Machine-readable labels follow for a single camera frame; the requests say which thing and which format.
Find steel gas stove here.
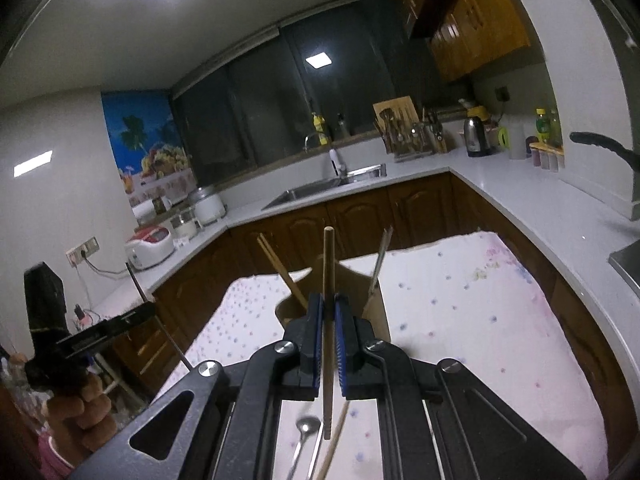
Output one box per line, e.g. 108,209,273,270
607,239,640,297

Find metal chopstick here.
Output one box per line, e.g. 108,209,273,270
367,230,389,302
372,228,395,294
126,262,194,374

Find wooden utensil holder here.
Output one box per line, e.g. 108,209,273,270
274,254,395,349

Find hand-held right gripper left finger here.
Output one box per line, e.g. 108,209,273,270
65,294,324,480

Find white rice cooker steel lid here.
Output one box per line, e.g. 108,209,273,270
188,187,227,226

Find red and white rice cooker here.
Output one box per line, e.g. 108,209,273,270
124,225,176,271

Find small glass-lidded pot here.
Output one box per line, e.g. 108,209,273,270
169,209,201,241

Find black wok with handle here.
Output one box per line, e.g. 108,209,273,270
569,131,640,234

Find dark kitchen window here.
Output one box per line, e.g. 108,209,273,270
172,0,447,192

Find white dotted tablecloth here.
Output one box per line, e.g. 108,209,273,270
165,230,614,480

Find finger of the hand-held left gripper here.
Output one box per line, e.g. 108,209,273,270
56,302,157,359

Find person's left hand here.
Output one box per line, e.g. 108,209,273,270
40,374,119,466

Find wall socket strip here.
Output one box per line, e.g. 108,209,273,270
66,237,100,266

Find steel sink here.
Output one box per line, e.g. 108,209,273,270
260,162,389,211

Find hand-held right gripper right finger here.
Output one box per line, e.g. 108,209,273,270
335,296,589,480

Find kitchen utensil rack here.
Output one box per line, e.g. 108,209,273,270
373,107,449,161

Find yellow dish soap bottle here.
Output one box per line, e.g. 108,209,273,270
312,112,330,147

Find spice jar rack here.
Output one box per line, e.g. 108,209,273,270
528,135,566,172

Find tropical fruit wall poster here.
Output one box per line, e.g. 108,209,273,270
101,90,194,209

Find green yellow-capped bottle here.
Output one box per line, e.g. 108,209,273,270
534,107,551,146

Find black power cable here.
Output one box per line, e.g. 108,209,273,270
82,255,131,277

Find steel electric kettle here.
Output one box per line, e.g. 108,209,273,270
458,99,496,159

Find wooden cutting board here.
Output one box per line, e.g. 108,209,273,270
372,94,419,129

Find kitchen faucet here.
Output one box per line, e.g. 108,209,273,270
303,132,349,177

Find metal spoon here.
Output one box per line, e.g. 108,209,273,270
287,415,322,480

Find wooden wall cabinets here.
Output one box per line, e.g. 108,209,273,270
387,0,531,84

